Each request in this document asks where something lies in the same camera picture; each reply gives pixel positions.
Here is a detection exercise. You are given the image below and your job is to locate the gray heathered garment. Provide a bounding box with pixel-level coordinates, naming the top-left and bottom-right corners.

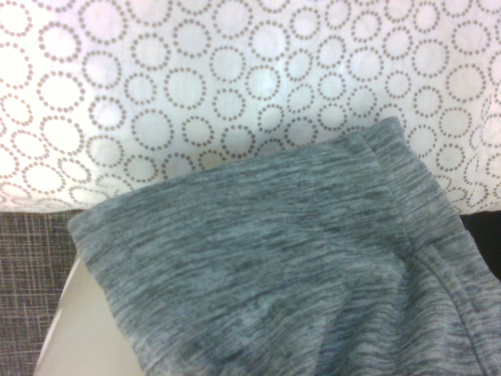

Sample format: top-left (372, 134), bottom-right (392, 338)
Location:
top-left (68, 115), bottom-right (501, 376)

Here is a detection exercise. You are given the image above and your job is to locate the white perforated laundry basket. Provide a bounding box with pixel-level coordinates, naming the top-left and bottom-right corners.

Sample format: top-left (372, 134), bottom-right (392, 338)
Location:
top-left (34, 254), bottom-right (152, 376)

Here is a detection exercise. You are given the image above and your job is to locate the bed with dotted-circle white sheet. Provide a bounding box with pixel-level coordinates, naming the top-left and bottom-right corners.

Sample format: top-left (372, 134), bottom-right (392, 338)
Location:
top-left (0, 0), bottom-right (501, 217)

